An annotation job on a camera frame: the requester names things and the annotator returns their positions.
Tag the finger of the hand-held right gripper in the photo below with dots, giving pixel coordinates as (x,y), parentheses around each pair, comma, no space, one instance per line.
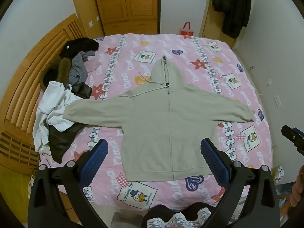
(292,135)

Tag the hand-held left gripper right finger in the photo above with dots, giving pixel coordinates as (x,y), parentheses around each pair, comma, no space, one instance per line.
(215,162)

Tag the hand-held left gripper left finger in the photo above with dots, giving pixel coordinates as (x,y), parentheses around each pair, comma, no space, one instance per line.
(95,162)

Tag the beige zip hoodie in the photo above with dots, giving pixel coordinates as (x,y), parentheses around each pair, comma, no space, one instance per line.
(147,128)

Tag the person's right hand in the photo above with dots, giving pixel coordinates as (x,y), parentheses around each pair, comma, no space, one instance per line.
(298,190)

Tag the dark leather jacket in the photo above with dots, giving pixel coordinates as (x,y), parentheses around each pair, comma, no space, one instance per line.
(61,140)

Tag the colourful packet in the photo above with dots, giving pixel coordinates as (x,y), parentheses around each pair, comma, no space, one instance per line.
(277,173)

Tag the person's dark clothing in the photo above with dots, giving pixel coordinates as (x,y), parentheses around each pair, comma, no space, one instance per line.
(159,212)

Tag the white garment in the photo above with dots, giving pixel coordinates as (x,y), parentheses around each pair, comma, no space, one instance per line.
(53,97)

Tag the grey garment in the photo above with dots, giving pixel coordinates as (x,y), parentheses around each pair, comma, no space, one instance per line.
(78,68)

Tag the brown fur-trimmed coat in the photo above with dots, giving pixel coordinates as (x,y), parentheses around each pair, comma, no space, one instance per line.
(59,72)

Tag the wooden slatted headboard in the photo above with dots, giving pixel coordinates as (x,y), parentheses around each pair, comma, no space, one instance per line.
(28,76)

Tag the pink printed bedsheet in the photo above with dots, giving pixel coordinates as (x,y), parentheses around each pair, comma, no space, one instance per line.
(190,52)

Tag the black garment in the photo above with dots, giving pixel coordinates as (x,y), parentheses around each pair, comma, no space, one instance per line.
(79,45)

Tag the red gift bag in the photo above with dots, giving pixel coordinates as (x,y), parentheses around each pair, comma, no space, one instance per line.
(187,31)

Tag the black puffer jacket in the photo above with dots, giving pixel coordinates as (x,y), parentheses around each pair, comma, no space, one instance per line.
(234,4)

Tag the wooden door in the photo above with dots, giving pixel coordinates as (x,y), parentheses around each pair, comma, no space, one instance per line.
(206,16)

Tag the wooden wardrobe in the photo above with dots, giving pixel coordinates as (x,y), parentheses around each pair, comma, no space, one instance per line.
(128,4)

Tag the white wall socket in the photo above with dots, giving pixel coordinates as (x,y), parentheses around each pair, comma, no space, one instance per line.
(278,101)

